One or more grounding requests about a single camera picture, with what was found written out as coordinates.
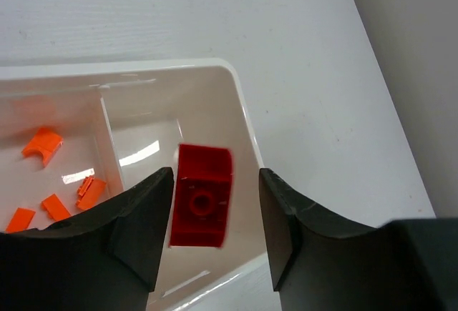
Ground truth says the white three-compartment plastic container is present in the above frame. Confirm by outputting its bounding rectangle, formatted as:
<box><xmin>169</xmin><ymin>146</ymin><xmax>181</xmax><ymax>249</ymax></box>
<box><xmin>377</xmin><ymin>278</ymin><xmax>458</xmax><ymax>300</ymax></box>
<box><xmin>1</xmin><ymin>59</ymin><xmax>278</xmax><ymax>310</ymax></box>

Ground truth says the orange lego piece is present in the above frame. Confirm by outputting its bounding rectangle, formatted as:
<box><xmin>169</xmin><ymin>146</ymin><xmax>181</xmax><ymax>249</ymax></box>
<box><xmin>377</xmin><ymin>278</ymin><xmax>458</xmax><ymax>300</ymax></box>
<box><xmin>41</xmin><ymin>194</ymin><xmax>71</xmax><ymax>222</ymax></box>
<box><xmin>21</xmin><ymin>127</ymin><xmax>64</xmax><ymax>167</ymax></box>
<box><xmin>6</xmin><ymin>207</ymin><xmax>36</xmax><ymax>233</ymax></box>
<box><xmin>76</xmin><ymin>176</ymin><xmax>107</xmax><ymax>211</ymax></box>

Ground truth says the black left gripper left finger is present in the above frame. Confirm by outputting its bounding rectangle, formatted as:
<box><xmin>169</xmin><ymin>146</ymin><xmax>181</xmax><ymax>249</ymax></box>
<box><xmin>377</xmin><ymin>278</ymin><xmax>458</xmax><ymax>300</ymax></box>
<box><xmin>39</xmin><ymin>167</ymin><xmax>174</xmax><ymax>292</ymax></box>

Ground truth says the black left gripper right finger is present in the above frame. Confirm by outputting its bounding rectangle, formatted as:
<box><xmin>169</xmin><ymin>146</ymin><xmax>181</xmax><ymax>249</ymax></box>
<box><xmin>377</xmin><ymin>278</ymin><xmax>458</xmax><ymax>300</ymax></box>
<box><xmin>258</xmin><ymin>168</ymin><xmax>375</xmax><ymax>292</ymax></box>

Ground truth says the red lego with flower sticker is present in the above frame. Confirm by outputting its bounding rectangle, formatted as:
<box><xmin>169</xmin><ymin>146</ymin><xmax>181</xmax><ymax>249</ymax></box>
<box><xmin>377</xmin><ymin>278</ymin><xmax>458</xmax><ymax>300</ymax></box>
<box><xmin>169</xmin><ymin>143</ymin><xmax>233</xmax><ymax>248</ymax></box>

